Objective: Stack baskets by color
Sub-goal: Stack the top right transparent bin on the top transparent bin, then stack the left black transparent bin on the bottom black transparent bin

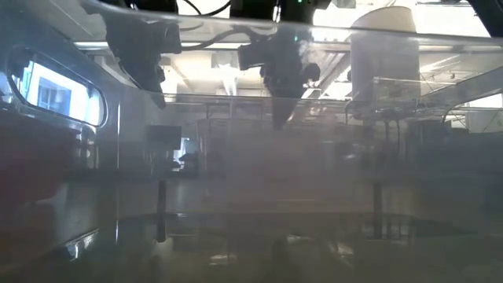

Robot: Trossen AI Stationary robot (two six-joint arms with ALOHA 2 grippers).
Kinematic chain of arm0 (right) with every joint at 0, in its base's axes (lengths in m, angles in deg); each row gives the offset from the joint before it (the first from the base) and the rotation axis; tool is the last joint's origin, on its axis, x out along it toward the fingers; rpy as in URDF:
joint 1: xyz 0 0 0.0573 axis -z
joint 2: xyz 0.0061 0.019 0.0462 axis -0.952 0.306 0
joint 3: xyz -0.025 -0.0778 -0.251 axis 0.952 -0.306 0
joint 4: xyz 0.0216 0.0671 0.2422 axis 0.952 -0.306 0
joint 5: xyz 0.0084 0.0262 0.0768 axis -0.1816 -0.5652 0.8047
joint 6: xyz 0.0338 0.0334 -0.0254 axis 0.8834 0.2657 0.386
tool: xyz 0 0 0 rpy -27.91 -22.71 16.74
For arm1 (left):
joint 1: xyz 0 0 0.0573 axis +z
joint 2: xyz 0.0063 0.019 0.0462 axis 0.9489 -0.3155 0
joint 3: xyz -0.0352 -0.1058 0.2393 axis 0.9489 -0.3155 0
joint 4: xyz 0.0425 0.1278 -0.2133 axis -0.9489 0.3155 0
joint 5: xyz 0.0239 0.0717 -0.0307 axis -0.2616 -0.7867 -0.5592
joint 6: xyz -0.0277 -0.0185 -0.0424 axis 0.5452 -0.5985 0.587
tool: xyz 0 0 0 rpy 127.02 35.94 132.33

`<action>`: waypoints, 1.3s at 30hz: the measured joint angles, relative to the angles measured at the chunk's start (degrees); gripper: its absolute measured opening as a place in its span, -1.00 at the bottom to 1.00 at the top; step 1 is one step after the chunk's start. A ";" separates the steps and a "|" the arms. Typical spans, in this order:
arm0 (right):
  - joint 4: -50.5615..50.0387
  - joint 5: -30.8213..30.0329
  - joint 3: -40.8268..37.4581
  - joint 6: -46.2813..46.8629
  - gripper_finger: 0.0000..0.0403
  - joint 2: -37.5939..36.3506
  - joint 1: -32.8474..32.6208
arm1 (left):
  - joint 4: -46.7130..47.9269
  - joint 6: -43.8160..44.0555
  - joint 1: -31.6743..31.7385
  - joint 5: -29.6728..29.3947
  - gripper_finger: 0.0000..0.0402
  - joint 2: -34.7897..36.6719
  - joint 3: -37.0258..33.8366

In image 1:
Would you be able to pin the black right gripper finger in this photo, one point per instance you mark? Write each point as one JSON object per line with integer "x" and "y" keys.
{"x": 283, "y": 112}

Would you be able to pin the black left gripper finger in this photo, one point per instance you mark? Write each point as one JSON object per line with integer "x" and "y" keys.
{"x": 159, "y": 100}

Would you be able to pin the smoky grey plastic basket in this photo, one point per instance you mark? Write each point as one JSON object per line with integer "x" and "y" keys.
{"x": 251, "y": 196}

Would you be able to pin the white cylindrical bin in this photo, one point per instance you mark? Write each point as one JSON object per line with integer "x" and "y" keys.
{"x": 383, "y": 59}

